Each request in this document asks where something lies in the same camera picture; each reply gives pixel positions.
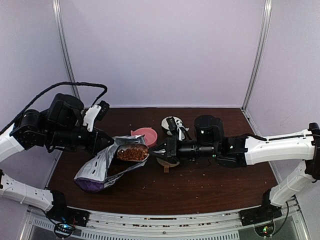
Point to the right aluminium frame post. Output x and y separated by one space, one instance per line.
264 30

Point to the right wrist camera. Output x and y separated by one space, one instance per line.
177 128

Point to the aluminium frame post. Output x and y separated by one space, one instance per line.
62 38
264 30

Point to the left aluminium frame post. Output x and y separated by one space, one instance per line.
62 38

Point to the brown kibble pet food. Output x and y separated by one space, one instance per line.
132 154

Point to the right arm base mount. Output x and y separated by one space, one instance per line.
262 217

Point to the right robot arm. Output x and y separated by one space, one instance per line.
247 150

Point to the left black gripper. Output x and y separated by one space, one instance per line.
94 146

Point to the dark blue ceramic bowl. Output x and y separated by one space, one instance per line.
165 126

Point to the cream cat-ear bowl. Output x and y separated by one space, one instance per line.
166 165

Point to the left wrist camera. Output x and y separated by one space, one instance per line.
95 113

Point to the purple pet food bag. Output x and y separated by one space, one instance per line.
103 170

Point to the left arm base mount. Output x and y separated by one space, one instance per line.
64 218

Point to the metal food scoop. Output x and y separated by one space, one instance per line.
124 146

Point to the pink cat-ear bowl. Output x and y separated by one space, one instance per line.
149 134

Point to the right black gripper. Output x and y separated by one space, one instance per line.
171 146

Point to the front aluminium rail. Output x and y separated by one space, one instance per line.
225 225

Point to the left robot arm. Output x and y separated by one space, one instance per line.
67 126

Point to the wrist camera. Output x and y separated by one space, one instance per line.
177 128
95 113

